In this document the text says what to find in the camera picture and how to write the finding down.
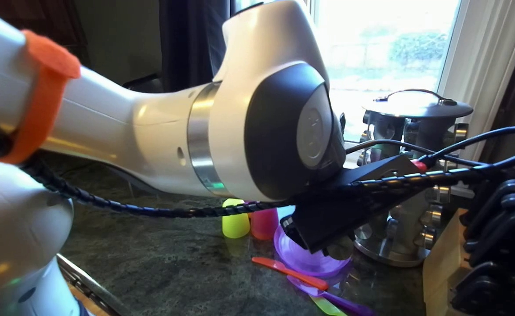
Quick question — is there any metal table frame rail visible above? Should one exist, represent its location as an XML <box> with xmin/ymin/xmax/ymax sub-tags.
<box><xmin>52</xmin><ymin>250</ymin><xmax>126</xmax><ymax>316</ymax></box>

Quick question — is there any yellow-green plastic utensil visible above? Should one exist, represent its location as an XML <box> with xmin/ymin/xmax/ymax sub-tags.
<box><xmin>309</xmin><ymin>296</ymin><xmax>349</xmax><ymax>316</ymax></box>

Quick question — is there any white framed window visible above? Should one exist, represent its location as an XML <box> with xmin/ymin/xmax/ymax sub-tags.
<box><xmin>231</xmin><ymin>0</ymin><xmax>465</xmax><ymax>146</ymax></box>

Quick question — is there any wooden knife block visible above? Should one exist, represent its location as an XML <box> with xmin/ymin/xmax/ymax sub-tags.
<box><xmin>421</xmin><ymin>208</ymin><xmax>474</xmax><ymax>316</ymax></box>

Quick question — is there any purple plastic utensil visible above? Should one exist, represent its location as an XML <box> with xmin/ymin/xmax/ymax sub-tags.
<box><xmin>288</xmin><ymin>275</ymin><xmax>376</xmax><ymax>316</ymax></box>

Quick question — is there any purple measuring cup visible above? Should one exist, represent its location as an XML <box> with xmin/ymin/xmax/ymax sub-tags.
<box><xmin>272</xmin><ymin>218</ymin><xmax>354</xmax><ymax>280</ymax></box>

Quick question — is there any black braided cable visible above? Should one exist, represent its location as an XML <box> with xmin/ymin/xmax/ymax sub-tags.
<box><xmin>20</xmin><ymin>124</ymin><xmax>515</xmax><ymax>222</ymax></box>

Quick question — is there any yellow plastic cup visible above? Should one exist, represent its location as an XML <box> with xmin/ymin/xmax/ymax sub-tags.
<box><xmin>219</xmin><ymin>197</ymin><xmax>252</xmax><ymax>241</ymax></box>

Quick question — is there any red plastic utensil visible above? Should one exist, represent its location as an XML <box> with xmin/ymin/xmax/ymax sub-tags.
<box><xmin>249</xmin><ymin>255</ymin><xmax>332</xmax><ymax>294</ymax></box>

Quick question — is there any pink plastic cup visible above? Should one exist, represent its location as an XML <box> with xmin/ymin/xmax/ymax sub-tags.
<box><xmin>247</xmin><ymin>208</ymin><xmax>279</xmax><ymax>243</ymax></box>

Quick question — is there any steel revolving spice rack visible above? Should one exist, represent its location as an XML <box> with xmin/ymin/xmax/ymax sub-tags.
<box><xmin>351</xmin><ymin>87</ymin><xmax>474</xmax><ymax>271</ymax></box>

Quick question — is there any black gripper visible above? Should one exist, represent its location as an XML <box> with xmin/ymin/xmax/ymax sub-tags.
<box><xmin>279</xmin><ymin>185</ymin><xmax>400</xmax><ymax>253</ymax></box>

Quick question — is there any orange strap on forearm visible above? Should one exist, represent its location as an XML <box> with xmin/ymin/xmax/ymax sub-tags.
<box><xmin>0</xmin><ymin>29</ymin><xmax>82</xmax><ymax>166</ymax></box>

